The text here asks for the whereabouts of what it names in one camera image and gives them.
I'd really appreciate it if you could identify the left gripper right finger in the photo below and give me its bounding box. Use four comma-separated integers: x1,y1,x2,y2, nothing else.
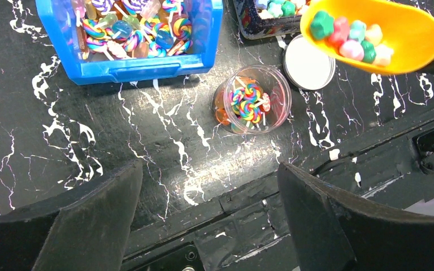
277,162,434,270

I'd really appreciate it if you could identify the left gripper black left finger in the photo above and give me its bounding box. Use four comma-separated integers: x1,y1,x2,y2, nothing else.
0,159,143,270

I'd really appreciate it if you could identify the clear glass jar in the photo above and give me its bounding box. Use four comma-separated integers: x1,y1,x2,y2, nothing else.
211,65,292,135

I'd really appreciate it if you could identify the white round jar lid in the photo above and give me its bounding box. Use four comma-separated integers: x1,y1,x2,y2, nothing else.
283,34,336,91

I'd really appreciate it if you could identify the yellow plastic scoop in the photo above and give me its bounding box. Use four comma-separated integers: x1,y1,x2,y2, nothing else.
300,1,434,75

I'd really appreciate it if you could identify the square tin of colourful candies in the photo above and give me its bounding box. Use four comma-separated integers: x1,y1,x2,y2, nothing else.
233,0,311,40

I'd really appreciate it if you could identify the blue plastic candy bin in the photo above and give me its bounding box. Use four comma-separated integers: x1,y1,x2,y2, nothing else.
36,1,223,85

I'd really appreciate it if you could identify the aluminium frame rail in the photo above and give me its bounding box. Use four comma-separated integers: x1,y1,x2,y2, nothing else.
121,108,434,270

